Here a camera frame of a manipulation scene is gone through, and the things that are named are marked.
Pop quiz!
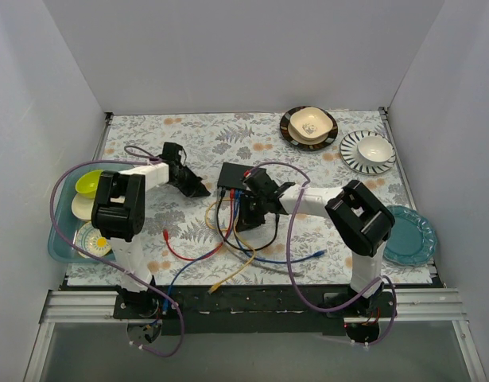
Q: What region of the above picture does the teal plastic tray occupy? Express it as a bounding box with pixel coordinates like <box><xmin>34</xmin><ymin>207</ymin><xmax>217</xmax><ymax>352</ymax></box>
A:
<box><xmin>47</xmin><ymin>161</ymin><xmax>122</xmax><ymax>263</ymax></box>

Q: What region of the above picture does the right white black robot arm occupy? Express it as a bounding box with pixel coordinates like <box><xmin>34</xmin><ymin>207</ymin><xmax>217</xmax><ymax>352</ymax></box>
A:
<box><xmin>243</xmin><ymin>166</ymin><xmax>395</xmax><ymax>317</ymax></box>

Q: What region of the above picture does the black ethernet cable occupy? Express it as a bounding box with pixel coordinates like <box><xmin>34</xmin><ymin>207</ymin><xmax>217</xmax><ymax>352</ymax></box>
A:
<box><xmin>215</xmin><ymin>189</ymin><xmax>279</xmax><ymax>252</ymax></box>

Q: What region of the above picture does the black network switch box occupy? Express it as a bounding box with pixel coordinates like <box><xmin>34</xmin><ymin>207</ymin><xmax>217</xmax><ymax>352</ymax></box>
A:
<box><xmin>217</xmin><ymin>162</ymin><xmax>252</xmax><ymax>191</ymax></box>

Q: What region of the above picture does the patterned bowl with yellow centre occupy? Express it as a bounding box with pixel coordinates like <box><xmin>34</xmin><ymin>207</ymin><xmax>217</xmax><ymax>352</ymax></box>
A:
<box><xmin>75</xmin><ymin>222</ymin><xmax>111</xmax><ymax>258</ymax></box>

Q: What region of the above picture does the teal scalloped plate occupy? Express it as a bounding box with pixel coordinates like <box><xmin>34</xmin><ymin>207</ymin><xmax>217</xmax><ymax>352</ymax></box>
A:
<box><xmin>383</xmin><ymin>205</ymin><xmax>438</xmax><ymax>267</ymax></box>

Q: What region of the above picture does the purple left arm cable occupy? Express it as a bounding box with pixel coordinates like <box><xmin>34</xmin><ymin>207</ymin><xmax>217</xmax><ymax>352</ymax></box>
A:
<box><xmin>48</xmin><ymin>145</ymin><xmax>185</xmax><ymax>358</ymax></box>

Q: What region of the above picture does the cream square bowl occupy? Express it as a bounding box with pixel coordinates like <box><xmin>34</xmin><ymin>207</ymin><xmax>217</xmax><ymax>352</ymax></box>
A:
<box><xmin>288</xmin><ymin>107</ymin><xmax>335</xmax><ymax>144</ymax></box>

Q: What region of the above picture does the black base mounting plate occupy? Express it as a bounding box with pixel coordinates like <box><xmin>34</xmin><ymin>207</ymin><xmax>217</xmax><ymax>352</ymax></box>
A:
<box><xmin>113</xmin><ymin>284</ymin><xmax>393</xmax><ymax>336</ymax></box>

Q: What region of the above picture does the cream plastic plate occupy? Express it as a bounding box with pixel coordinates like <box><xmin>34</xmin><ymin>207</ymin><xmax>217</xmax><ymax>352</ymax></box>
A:
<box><xmin>71</xmin><ymin>193</ymin><xmax>94</xmax><ymax>221</ymax></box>

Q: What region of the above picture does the dark brown round plate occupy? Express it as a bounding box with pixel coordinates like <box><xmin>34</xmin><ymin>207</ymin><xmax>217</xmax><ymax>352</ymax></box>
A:
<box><xmin>279</xmin><ymin>106</ymin><xmax>339</xmax><ymax>151</ymax></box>

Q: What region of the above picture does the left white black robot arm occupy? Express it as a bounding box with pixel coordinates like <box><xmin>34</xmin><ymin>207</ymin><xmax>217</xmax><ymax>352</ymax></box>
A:
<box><xmin>91</xmin><ymin>142</ymin><xmax>210</xmax><ymax>318</ymax></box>

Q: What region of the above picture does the white round bowl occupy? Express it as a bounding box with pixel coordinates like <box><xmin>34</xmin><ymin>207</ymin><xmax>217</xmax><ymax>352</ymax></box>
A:
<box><xmin>357</xmin><ymin>136</ymin><xmax>394</xmax><ymax>166</ymax></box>

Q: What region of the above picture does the aluminium frame rail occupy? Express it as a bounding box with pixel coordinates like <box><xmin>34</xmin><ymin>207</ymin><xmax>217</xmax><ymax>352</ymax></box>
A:
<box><xmin>25</xmin><ymin>286</ymin><xmax>487</xmax><ymax>381</ymax></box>

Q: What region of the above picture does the blue striped white plate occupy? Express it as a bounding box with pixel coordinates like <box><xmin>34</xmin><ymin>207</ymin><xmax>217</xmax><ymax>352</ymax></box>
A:
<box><xmin>340</xmin><ymin>131</ymin><xmax>396</xmax><ymax>175</ymax></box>

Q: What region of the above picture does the yellow ethernet cable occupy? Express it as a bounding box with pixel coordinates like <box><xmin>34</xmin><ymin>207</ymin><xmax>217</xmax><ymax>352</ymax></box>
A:
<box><xmin>208</xmin><ymin>248</ymin><xmax>256</xmax><ymax>294</ymax></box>
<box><xmin>204</xmin><ymin>197</ymin><xmax>234</xmax><ymax>236</ymax></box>

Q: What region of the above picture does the lime green plastic bowl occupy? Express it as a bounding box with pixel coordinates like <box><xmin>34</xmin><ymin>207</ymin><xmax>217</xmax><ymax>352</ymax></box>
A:
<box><xmin>75</xmin><ymin>170</ymin><xmax>103</xmax><ymax>199</ymax></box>

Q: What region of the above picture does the red ethernet cable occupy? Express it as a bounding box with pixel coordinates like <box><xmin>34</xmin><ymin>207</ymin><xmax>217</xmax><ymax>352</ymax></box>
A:
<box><xmin>163</xmin><ymin>190</ymin><xmax>235</xmax><ymax>262</ymax></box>

